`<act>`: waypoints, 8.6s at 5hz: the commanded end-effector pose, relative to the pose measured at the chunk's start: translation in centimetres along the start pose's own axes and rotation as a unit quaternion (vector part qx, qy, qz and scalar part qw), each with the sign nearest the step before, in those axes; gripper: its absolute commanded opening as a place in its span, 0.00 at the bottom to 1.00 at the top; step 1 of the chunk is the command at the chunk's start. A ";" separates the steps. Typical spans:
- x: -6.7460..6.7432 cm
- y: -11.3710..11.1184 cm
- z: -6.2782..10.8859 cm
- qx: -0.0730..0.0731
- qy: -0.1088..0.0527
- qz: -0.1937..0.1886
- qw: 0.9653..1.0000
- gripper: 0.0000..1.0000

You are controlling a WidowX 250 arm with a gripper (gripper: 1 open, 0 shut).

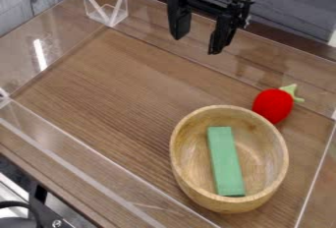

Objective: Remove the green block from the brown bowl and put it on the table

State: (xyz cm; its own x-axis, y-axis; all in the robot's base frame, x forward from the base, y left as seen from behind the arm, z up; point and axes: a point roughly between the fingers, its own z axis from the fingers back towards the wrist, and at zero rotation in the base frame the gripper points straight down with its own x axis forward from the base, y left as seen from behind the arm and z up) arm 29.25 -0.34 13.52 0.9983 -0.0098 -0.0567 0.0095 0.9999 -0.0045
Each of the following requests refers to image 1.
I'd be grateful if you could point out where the red plush strawberry toy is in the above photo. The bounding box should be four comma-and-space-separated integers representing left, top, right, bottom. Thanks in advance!
253, 84, 305, 124

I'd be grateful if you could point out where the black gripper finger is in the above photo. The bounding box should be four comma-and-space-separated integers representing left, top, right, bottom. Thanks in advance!
209, 14, 237, 55
167, 0, 193, 40

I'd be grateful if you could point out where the green rectangular block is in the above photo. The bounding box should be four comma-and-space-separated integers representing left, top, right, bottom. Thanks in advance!
209, 127, 246, 198

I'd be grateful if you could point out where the black table leg bracket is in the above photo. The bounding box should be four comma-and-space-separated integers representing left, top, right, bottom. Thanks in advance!
0, 181, 78, 228

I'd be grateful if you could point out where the clear acrylic tray wall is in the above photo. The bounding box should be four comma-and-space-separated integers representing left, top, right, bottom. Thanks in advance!
0, 0, 336, 228

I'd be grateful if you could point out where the light wooden oval bowl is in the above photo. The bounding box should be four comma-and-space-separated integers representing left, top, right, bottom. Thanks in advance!
170, 105, 290, 214

